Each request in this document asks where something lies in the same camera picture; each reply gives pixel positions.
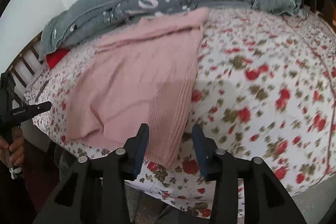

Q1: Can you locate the wooden bed headboard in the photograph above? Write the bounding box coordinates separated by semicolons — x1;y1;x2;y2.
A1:
6;32;44;106

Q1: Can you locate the person's left hand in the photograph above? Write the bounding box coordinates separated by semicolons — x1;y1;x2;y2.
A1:
0;127;25;167

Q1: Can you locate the pink knit sweater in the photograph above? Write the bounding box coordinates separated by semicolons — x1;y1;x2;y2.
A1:
66;8;210;168

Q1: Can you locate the red pillow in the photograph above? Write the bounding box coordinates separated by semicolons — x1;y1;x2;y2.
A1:
46;48;70;70

